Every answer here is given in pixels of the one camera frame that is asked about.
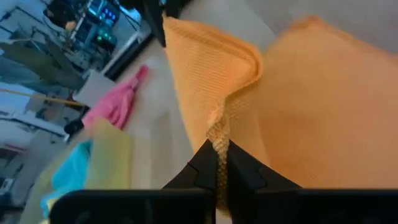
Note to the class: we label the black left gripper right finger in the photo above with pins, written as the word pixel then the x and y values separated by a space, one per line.
pixel 295 207

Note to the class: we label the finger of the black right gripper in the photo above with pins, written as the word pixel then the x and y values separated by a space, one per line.
pixel 155 18

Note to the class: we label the yellow translucent plastic bin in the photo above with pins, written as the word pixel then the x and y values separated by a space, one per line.
pixel 109 155

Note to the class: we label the pink microfiber towel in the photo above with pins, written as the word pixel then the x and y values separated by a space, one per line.
pixel 115 105

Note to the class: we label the blue microfiber towel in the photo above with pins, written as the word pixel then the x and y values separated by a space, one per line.
pixel 71 174

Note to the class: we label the orange microfiber towel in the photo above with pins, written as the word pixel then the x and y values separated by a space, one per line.
pixel 311 109

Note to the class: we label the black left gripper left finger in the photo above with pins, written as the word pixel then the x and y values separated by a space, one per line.
pixel 140 207

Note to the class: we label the white plant pot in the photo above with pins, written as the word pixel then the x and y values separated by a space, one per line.
pixel 94 88

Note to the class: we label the green snake plant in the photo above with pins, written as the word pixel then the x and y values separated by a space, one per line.
pixel 46 65

